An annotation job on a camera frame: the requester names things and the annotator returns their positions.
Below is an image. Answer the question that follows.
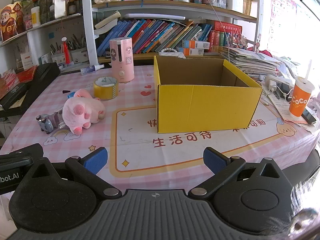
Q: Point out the thick beige book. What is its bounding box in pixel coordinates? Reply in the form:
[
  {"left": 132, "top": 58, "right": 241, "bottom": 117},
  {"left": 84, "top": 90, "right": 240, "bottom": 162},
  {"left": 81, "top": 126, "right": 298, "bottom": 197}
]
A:
[{"left": 94, "top": 10, "right": 122, "bottom": 34}]

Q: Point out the white flat case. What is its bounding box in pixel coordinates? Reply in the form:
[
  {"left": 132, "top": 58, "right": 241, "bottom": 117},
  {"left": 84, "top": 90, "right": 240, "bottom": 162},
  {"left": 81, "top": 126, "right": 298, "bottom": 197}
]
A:
[{"left": 124, "top": 14, "right": 186, "bottom": 20}]

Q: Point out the alphabet wall poster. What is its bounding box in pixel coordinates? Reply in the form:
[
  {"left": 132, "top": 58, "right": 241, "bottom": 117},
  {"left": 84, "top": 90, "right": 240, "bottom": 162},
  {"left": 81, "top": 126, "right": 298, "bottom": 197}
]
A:
[{"left": 267, "top": 0, "right": 298, "bottom": 53}]

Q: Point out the white pen holder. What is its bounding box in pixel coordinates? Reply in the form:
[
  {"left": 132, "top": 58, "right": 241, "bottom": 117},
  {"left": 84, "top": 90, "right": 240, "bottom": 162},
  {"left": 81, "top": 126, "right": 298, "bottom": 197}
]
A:
[{"left": 51, "top": 51, "right": 67, "bottom": 64}]

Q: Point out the white power strip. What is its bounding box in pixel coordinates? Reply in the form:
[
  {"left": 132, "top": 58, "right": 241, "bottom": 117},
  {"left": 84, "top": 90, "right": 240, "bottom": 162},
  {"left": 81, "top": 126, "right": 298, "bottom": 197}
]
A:
[{"left": 264, "top": 74, "right": 295, "bottom": 90}]

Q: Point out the pink plush pig toy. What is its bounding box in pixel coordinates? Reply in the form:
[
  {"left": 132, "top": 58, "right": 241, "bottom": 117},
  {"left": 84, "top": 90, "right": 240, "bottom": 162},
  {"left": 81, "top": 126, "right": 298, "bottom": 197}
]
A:
[{"left": 62, "top": 89, "right": 106, "bottom": 135}]

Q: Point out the grey toy figure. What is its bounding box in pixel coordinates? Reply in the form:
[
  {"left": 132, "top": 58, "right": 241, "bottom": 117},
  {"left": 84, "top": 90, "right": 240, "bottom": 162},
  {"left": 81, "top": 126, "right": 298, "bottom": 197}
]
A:
[{"left": 36, "top": 107, "right": 66, "bottom": 134}]

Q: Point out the white frame bookshelf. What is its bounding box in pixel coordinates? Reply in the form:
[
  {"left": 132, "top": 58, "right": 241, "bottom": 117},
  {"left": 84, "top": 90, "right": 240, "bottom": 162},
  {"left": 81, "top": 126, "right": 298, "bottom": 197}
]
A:
[{"left": 81, "top": 0, "right": 260, "bottom": 67}]

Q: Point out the black flat box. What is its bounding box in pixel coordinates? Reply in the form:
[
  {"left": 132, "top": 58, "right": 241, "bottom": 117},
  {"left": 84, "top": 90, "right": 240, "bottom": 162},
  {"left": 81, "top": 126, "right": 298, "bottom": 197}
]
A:
[{"left": 0, "top": 82, "right": 28, "bottom": 110}]

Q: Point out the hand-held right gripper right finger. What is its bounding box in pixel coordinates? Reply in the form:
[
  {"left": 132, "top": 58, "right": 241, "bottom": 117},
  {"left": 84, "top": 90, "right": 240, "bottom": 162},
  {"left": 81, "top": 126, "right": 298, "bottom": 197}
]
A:
[{"left": 188, "top": 147, "right": 292, "bottom": 200}]

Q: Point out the black phone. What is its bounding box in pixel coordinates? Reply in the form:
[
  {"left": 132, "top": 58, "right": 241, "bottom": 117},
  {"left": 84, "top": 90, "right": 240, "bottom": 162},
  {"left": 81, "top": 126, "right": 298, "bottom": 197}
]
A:
[{"left": 301, "top": 109, "right": 318, "bottom": 125}]

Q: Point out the white side shelf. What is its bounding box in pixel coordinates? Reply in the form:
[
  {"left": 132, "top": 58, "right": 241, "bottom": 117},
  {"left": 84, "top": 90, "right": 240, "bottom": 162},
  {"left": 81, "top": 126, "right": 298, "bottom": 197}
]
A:
[{"left": 0, "top": 14, "right": 84, "bottom": 67}]

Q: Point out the pink cylindrical humidifier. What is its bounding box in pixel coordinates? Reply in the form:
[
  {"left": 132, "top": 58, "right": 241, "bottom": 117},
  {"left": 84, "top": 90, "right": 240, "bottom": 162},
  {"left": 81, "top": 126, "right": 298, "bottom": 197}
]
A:
[{"left": 109, "top": 37, "right": 135, "bottom": 83}]

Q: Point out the blue and white small box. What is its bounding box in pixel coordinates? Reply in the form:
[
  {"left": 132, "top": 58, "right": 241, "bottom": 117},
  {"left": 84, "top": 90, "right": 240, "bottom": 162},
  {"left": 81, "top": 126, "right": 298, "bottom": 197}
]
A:
[{"left": 39, "top": 53, "right": 53, "bottom": 65}]

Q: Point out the pink checked tablecloth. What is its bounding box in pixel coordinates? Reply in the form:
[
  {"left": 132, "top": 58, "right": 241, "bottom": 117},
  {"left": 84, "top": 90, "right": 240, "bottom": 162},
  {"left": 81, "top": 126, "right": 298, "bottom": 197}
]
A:
[{"left": 0, "top": 65, "right": 320, "bottom": 205}]

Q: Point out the black keyboard case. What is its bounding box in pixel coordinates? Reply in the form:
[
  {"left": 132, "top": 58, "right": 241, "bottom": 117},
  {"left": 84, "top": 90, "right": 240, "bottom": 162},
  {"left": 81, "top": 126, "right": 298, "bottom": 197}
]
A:
[{"left": 0, "top": 62, "right": 61, "bottom": 118}]

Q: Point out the orange and blue carton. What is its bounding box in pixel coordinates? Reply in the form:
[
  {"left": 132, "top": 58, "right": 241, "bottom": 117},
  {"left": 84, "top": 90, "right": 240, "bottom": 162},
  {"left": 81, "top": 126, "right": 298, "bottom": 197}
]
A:
[
  {"left": 184, "top": 48, "right": 204, "bottom": 56},
  {"left": 182, "top": 40, "right": 210, "bottom": 49}
]

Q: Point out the small white spray bottle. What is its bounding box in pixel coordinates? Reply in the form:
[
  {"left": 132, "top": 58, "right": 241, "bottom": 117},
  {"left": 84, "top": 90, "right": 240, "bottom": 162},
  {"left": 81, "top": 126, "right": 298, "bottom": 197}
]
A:
[{"left": 80, "top": 64, "right": 105, "bottom": 75}]

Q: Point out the white bottle yellow label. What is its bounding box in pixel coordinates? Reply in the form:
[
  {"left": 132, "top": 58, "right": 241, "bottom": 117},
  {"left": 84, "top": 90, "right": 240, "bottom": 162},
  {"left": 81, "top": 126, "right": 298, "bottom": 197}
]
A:
[{"left": 31, "top": 6, "right": 41, "bottom": 28}]

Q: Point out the printed paper sheet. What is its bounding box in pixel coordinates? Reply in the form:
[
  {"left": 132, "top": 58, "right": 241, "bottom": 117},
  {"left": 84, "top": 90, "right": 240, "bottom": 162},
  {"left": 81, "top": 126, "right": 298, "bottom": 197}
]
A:
[{"left": 265, "top": 94, "right": 309, "bottom": 124}]

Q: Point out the white box red label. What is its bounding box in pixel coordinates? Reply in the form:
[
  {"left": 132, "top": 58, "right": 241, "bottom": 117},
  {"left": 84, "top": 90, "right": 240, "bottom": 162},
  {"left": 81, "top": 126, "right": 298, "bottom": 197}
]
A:
[{"left": 21, "top": 52, "right": 34, "bottom": 69}]

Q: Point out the white paper bag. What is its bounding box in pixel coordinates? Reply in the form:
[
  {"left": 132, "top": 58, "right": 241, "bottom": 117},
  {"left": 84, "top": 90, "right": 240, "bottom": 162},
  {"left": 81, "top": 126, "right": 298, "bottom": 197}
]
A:
[{"left": 52, "top": 0, "right": 68, "bottom": 19}]

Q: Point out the fortune god cardboard figure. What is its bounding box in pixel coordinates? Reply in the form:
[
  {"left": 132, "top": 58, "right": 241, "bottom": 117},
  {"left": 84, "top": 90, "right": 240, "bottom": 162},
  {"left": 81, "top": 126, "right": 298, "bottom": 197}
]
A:
[{"left": 0, "top": 2, "right": 27, "bottom": 43}]

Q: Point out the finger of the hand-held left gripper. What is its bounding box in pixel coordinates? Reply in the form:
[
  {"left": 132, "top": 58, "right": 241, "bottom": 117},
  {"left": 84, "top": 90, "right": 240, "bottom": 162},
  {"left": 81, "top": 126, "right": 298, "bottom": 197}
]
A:
[{"left": 0, "top": 143, "right": 44, "bottom": 158}]

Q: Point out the grey pen holder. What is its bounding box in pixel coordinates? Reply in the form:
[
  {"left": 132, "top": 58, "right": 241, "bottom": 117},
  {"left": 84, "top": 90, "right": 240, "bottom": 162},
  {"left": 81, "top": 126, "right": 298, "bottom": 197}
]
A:
[{"left": 71, "top": 49, "right": 89, "bottom": 64}]

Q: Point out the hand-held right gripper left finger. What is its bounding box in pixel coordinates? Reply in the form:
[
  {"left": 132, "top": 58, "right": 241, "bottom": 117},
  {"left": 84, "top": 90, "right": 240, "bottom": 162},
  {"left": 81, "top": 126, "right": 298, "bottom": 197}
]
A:
[{"left": 22, "top": 147, "right": 123, "bottom": 201}]

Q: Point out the red tassel ornament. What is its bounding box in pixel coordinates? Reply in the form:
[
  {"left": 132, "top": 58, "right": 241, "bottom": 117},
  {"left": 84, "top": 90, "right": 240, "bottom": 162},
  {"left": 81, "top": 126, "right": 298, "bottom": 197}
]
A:
[{"left": 61, "top": 37, "right": 72, "bottom": 64}]

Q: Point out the long row of leaning books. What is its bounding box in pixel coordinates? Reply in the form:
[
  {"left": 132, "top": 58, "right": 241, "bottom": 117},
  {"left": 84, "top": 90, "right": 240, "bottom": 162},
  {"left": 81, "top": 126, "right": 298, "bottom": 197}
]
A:
[{"left": 96, "top": 19, "right": 243, "bottom": 57}]

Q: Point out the orange cup with straw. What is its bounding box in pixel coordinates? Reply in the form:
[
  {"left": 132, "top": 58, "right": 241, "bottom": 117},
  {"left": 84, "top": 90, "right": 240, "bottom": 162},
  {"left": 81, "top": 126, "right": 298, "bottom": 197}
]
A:
[{"left": 289, "top": 59, "right": 316, "bottom": 119}]

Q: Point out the white bead bracelet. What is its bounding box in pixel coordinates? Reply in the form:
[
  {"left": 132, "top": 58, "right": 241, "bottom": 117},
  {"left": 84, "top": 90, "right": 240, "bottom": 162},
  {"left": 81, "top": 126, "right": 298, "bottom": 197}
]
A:
[{"left": 159, "top": 47, "right": 187, "bottom": 58}]

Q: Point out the stack of paper booklets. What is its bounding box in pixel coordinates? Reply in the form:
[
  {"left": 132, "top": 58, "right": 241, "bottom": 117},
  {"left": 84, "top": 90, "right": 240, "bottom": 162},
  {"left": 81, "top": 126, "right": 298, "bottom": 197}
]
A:
[{"left": 220, "top": 46, "right": 282, "bottom": 77}]

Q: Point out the yellow cardboard box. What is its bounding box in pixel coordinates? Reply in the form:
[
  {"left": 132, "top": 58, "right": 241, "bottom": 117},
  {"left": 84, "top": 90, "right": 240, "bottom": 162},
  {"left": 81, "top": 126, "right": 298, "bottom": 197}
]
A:
[{"left": 153, "top": 55, "right": 263, "bottom": 134}]

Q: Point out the yellow tape roll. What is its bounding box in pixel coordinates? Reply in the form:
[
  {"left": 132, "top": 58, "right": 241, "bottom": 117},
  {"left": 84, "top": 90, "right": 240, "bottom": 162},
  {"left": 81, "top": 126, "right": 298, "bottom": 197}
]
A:
[{"left": 93, "top": 76, "right": 119, "bottom": 100}]

